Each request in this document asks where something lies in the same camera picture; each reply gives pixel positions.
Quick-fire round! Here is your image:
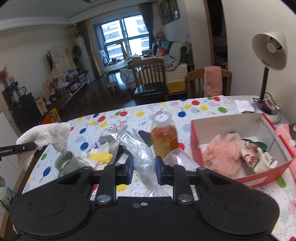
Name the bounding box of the small wooden stool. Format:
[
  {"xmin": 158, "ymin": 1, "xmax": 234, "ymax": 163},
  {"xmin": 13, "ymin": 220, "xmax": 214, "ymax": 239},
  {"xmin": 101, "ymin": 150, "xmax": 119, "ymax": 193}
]
[{"xmin": 107, "ymin": 81, "xmax": 117, "ymax": 92}]

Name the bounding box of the floral green-trim cloth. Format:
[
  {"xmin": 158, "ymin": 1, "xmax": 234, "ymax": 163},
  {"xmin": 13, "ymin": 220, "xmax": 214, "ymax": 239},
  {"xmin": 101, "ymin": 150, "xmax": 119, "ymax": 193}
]
[{"xmin": 240, "ymin": 139, "xmax": 278, "ymax": 173}]

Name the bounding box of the orange gift box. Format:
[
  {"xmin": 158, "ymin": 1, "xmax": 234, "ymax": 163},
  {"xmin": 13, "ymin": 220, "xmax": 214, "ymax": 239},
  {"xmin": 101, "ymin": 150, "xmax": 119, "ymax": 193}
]
[{"xmin": 39, "ymin": 114, "xmax": 55, "ymax": 125}]

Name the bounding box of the red white cardboard box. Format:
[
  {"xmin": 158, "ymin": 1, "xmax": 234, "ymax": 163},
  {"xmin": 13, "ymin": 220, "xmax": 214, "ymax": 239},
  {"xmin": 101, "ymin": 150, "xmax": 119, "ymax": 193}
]
[{"xmin": 190, "ymin": 113, "xmax": 295, "ymax": 188}]

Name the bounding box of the halved purple onion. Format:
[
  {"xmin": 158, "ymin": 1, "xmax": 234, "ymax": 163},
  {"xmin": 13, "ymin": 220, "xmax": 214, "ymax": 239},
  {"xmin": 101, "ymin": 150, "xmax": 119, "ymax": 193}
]
[{"xmin": 262, "ymin": 98, "xmax": 276, "ymax": 112}]

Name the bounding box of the panda tissue pack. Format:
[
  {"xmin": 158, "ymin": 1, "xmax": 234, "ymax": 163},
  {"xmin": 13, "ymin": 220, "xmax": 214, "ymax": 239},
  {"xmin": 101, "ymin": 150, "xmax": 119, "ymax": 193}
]
[{"xmin": 98, "ymin": 121, "xmax": 126, "ymax": 143}]

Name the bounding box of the clear plastic bag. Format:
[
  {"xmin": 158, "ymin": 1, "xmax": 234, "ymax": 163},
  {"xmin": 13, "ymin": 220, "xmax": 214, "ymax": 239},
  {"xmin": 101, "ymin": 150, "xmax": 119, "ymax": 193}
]
[{"xmin": 109, "ymin": 129, "xmax": 199, "ymax": 197}]

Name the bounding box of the white fluffy towel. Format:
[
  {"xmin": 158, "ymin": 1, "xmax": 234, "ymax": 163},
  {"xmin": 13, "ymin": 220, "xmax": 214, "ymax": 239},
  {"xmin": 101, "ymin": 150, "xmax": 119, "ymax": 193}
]
[{"xmin": 16, "ymin": 123, "xmax": 71, "ymax": 171}]

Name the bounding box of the yellow white sponge cloth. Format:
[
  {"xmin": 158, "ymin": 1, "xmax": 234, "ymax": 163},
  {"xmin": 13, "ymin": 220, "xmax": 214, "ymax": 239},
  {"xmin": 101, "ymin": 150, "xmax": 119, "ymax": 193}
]
[{"xmin": 76, "ymin": 141, "xmax": 119, "ymax": 171}]

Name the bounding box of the green ceramic cup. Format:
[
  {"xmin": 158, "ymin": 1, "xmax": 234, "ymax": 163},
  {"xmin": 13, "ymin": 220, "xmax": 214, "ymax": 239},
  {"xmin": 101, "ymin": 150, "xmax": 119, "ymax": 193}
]
[{"xmin": 55, "ymin": 151, "xmax": 80, "ymax": 178}]

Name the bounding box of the pink plastic bag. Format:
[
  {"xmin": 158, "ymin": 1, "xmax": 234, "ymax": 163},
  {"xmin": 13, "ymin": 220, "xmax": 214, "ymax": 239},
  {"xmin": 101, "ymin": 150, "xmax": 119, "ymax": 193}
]
[{"xmin": 276, "ymin": 123, "xmax": 296, "ymax": 180}]

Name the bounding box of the pink towel on chair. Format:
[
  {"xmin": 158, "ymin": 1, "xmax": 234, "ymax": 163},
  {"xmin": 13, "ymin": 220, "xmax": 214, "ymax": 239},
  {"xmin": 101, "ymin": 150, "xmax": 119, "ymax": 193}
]
[{"xmin": 204, "ymin": 66, "xmax": 223, "ymax": 97}]

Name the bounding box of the dark wooden chair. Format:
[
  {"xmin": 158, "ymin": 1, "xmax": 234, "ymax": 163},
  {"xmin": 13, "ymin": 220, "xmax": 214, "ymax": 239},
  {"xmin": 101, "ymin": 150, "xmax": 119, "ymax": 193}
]
[{"xmin": 130, "ymin": 58, "xmax": 169, "ymax": 103}]

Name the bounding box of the orange drink bottle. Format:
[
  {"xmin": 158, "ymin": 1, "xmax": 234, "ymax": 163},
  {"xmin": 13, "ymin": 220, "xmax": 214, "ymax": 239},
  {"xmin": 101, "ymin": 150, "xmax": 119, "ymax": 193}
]
[{"xmin": 151, "ymin": 111, "xmax": 178, "ymax": 159}]

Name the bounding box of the wooden chair at table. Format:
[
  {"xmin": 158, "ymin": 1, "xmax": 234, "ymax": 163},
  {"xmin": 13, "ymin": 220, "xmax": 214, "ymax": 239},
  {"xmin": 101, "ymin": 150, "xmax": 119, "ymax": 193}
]
[{"xmin": 185, "ymin": 68, "xmax": 232, "ymax": 98}]

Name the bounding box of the purple green sponge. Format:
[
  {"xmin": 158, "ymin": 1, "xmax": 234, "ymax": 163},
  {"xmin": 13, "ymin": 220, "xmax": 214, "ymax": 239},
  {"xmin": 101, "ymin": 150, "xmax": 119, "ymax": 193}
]
[{"xmin": 138, "ymin": 130, "xmax": 152, "ymax": 147}]

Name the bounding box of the silver desk lamp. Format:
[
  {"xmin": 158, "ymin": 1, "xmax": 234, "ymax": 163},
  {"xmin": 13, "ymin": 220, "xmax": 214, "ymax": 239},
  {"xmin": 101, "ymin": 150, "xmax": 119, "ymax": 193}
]
[{"xmin": 252, "ymin": 30, "xmax": 287, "ymax": 124}]

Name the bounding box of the white paper napkin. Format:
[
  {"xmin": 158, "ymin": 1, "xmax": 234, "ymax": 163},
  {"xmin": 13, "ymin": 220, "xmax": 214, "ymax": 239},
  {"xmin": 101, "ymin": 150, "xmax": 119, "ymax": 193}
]
[{"xmin": 234, "ymin": 100, "xmax": 255, "ymax": 113}]

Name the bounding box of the tv cabinet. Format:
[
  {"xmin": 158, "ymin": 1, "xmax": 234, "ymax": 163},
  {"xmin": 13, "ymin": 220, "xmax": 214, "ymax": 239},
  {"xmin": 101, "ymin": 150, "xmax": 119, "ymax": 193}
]
[{"xmin": 38, "ymin": 73, "xmax": 89, "ymax": 116}]

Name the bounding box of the sofa with blankets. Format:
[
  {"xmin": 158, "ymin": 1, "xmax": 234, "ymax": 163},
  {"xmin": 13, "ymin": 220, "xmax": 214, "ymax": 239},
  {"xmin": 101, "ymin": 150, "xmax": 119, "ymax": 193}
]
[{"xmin": 151, "ymin": 40, "xmax": 192, "ymax": 94}]

